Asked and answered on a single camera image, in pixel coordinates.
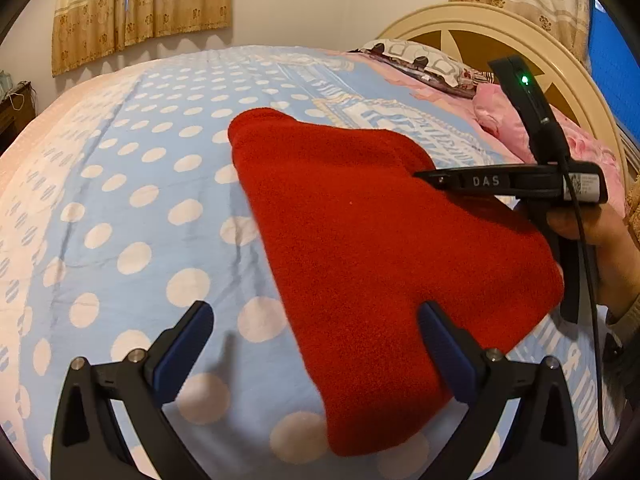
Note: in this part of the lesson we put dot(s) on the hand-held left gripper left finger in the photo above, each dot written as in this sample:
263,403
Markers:
182,355

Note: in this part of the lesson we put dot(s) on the pink bed sheet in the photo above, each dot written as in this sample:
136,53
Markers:
45,125

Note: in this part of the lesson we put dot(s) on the red knitted sweater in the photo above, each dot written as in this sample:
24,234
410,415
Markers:
360,240

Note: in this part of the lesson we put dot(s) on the pink quilt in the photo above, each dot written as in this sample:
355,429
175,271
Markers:
505,115

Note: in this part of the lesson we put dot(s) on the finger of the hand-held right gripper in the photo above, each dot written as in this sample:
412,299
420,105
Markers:
437,178

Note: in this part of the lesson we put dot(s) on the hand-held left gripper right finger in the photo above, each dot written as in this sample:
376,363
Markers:
447,355

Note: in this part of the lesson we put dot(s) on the blue panel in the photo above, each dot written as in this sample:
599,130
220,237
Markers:
607,60

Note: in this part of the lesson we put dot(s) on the dark wooden nightstand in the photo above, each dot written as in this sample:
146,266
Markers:
15,115

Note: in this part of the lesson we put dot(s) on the cream bed headboard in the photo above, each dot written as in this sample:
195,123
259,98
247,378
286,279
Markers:
480,25

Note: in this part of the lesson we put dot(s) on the person's right forearm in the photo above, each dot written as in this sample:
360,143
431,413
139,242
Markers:
631,240

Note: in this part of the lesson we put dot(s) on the blue polka dot blanket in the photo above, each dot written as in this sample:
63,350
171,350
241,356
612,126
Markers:
150,200

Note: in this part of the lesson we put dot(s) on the patterned pillow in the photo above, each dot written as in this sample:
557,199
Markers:
430,65

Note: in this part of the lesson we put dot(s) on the person's right hand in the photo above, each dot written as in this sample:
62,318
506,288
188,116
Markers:
600,245

